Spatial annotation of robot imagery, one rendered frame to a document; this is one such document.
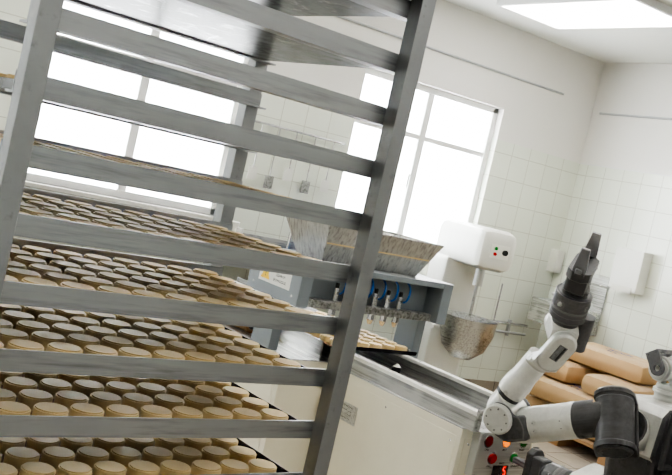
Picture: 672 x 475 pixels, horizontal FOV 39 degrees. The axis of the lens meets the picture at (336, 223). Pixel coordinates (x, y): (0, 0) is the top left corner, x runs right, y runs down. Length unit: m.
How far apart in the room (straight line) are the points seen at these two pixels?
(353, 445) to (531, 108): 5.23
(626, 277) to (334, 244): 4.78
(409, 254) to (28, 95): 2.49
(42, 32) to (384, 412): 2.15
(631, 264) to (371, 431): 4.92
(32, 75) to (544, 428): 1.58
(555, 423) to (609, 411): 0.14
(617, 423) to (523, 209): 5.92
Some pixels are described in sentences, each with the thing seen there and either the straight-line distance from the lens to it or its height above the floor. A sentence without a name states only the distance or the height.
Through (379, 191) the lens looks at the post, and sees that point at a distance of 1.56.
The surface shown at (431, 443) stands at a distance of 2.98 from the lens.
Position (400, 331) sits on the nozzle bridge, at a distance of 3.83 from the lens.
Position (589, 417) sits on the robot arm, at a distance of 2.34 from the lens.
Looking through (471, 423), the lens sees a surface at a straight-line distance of 2.88.
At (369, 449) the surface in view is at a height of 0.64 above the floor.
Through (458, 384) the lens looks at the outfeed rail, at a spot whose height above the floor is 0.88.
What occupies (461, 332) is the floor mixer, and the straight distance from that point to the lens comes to 6.81.
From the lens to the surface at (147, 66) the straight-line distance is 1.81.
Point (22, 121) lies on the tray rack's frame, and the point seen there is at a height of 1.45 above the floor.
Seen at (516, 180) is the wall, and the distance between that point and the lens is 8.05.
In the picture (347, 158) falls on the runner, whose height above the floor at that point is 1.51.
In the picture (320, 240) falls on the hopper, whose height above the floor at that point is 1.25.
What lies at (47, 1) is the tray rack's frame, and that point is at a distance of 1.25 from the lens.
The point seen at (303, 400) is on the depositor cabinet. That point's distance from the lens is 3.37.
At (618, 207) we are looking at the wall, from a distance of 8.18.
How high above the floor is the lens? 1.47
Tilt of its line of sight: 2 degrees down
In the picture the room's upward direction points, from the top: 13 degrees clockwise
